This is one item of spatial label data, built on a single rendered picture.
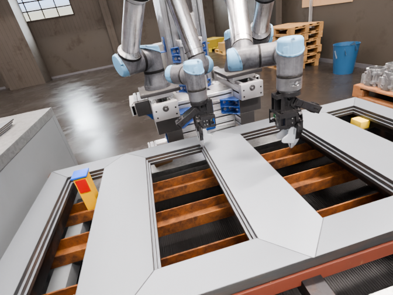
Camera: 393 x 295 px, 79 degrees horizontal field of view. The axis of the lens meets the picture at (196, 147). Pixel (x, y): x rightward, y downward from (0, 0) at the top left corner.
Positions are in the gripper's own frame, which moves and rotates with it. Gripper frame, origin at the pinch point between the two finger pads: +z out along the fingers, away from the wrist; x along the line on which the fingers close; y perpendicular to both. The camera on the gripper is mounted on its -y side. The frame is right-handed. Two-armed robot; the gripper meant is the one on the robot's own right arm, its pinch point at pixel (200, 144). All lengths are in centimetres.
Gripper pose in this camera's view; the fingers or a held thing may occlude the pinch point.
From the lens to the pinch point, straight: 105.3
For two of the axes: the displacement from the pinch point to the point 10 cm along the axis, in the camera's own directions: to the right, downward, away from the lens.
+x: -2.3, -4.4, 8.7
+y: 9.6, -2.4, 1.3
